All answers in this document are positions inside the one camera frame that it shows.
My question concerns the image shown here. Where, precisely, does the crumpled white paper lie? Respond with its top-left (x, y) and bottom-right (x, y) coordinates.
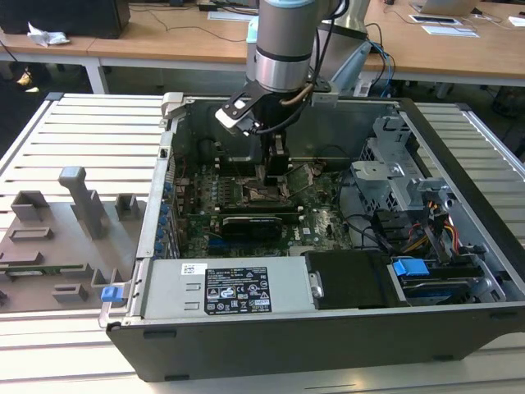
top-left (26, 21), bottom-right (71, 47)

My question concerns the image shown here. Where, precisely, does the wooden desk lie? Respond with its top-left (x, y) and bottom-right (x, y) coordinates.
top-left (0, 0), bottom-right (525, 88)

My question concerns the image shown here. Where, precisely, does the silver laptop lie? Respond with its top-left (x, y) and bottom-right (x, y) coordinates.
top-left (420, 0), bottom-right (481, 16)

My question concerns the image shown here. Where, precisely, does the black drive bay cover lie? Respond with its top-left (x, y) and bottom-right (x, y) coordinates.
top-left (305, 250), bottom-right (409, 311)

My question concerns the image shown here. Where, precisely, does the green RAM stick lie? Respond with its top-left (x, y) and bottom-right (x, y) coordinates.
top-left (4, 264), bottom-right (85, 275)

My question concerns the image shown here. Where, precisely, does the blue disk carrier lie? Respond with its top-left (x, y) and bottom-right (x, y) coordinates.
top-left (391, 257), bottom-right (471, 307)

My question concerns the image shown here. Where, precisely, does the blue cable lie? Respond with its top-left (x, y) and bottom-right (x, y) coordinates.
top-left (368, 40), bottom-right (397, 98)

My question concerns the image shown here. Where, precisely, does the red yellow wire bundle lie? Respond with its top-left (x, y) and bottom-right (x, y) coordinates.
top-left (409, 219), bottom-right (459, 254)

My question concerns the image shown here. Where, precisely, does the silver power supply unit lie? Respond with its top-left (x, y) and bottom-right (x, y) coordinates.
top-left (141, 258), bottom-right (317, 321)

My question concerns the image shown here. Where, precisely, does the silver drive cage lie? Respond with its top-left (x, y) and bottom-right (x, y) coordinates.
top-left (350, 114), bottom-right (418, 214)

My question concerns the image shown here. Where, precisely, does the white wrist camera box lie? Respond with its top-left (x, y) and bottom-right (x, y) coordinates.
top-left (215, 93), bottom-right (258, 136)

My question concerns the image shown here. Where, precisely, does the grey case handle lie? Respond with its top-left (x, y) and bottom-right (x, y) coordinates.
top-left (159, 92), bottom-right (194, 128)

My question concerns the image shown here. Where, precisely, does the black open PC case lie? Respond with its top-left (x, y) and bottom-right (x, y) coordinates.
top-left (98, 92), bottom-right (525, 385)

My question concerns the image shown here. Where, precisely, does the white framed tablet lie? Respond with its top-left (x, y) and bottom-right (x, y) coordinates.
top-left (409, 14), bottom-right (459, 25)

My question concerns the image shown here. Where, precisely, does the CPU socket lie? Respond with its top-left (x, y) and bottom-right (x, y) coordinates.
top-left (240, 176), bottom-right (294, 208)

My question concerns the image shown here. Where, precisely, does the black graphics card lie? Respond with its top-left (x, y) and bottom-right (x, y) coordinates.
top-left (221, 215), bottom-right (284, 243)

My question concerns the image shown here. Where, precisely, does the silver drive bracket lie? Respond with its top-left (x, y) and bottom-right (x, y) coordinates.
top-left (405, 178), bottom-right (456, 214)

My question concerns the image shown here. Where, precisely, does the green motherboard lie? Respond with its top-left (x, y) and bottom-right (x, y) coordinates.
top-left (171, 159), bottom-right (358, 259)

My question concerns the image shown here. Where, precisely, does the grey parts rack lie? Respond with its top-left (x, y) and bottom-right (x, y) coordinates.
top-left (0, 166), bottom-right (147, 315)

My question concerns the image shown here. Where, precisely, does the black computer tower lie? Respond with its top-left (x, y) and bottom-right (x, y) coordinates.
top-left (0, 0), bottom-right (131, 40)

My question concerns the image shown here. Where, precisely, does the blue case latch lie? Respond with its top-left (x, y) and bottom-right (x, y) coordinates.
top-left (100, 286), bottom-right (124, 305)

